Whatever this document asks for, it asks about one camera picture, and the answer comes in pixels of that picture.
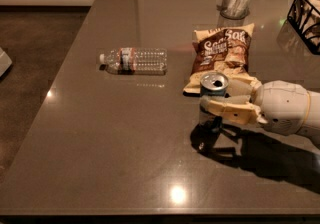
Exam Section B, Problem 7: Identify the black wire napkin basket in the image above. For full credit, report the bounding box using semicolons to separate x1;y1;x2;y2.
287;0;320;55

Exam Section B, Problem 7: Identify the metal mesh utensil cup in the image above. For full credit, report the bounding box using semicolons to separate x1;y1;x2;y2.
220;0;250;20

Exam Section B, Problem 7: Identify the clear plastic water bottle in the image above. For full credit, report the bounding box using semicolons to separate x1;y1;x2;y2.
99;47;167;75

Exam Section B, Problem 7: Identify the white object on floor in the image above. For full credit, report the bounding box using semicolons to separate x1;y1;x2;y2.
0;47;12;77

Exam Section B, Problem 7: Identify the yellow brown chips bag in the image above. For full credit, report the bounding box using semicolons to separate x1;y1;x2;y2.
184;23;261;95

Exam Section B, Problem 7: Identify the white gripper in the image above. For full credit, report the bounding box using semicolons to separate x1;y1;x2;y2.
209;78;310;136

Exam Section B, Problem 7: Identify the blue silver redbull can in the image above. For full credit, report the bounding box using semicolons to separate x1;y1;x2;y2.
199;72;229;133

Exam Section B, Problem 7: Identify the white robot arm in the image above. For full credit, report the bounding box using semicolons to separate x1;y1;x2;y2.
200;79;320;148

